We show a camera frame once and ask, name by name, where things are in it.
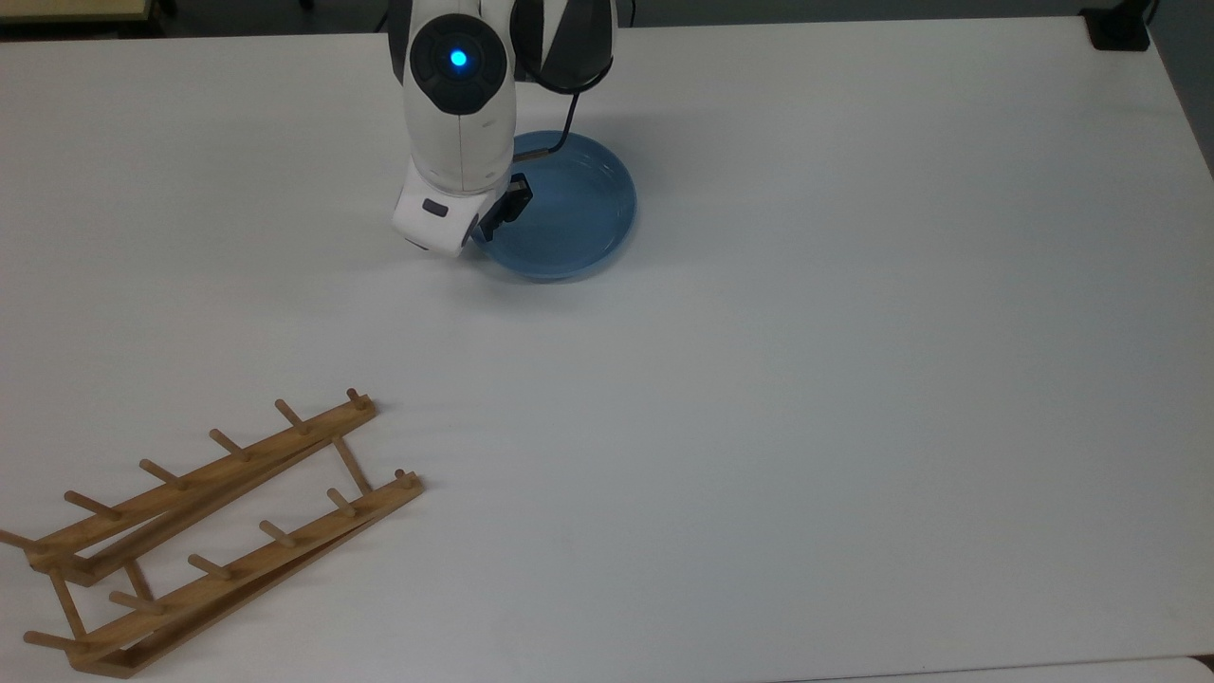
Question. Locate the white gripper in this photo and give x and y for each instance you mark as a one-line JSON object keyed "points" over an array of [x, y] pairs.
{"points": [[433, 214]]}

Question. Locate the black table clamp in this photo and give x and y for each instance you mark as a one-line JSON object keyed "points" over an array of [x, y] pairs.
{"points": [[1119, 27]]}

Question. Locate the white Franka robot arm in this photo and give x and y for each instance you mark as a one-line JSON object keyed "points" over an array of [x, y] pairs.
{"points": [[461, 104]]}

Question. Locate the blue round plate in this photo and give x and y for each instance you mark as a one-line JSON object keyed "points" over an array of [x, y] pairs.
{"points": [[573, 211]]}

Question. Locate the wooden desk edge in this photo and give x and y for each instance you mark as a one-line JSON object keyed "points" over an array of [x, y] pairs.
{"points": [[71, 9]]}

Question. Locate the wooden plate rack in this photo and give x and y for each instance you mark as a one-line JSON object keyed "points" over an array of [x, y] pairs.
{"points": [[204, 531]]}

